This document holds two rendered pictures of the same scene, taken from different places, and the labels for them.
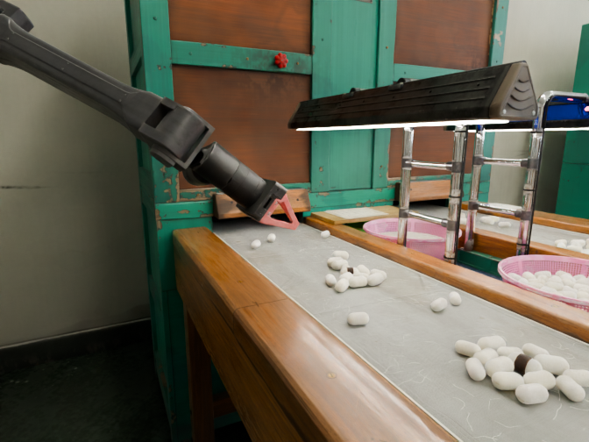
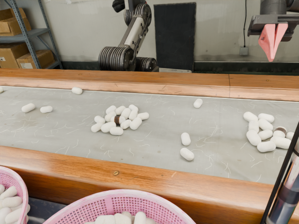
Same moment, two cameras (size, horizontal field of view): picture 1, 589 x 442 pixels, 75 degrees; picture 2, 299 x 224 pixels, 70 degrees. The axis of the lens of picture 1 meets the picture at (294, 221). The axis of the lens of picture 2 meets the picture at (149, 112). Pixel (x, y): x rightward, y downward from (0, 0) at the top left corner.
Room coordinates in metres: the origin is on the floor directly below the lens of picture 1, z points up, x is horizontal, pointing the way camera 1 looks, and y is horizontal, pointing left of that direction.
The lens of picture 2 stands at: (0.78, -0.54, 1.06)
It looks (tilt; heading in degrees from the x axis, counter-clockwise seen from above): 34 degrees down; 134
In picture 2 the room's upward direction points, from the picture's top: 6 degrees counter-clockwise
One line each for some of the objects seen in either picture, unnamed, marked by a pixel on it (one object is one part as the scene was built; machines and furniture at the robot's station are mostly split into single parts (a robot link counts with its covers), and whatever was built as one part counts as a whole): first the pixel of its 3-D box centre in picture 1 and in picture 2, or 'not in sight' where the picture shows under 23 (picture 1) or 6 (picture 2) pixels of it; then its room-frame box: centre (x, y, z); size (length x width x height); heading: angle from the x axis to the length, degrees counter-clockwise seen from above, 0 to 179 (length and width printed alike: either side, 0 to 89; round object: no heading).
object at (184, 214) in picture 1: (318, 278); not in sight; (1.60, -0.11, 0.42); 1.36 x 0.55 x 0.84; 116
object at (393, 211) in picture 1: (365, 213); not in sight; (1.26, -0.23, 0.77); 0.33 x 0.15 x 0.01; 116
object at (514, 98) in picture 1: (372, 107); not in sight; (0.79, -0.15, 1.08); 0.62 x 0.08 x 0.07; 26
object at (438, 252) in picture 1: (409, 243); not in sight; (1.07, -0.33, 0.72); 0.27 x 0.27 x 0.10
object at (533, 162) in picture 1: (521, 185); not in sight; (1.00, -0.59, 0.90); 0.20 x 0.19 x 0.45; 26
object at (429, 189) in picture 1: (430, 189); not in sight; (1.46, -0.52, 0.83); 0.30 x 0.06 x 0.07; 116
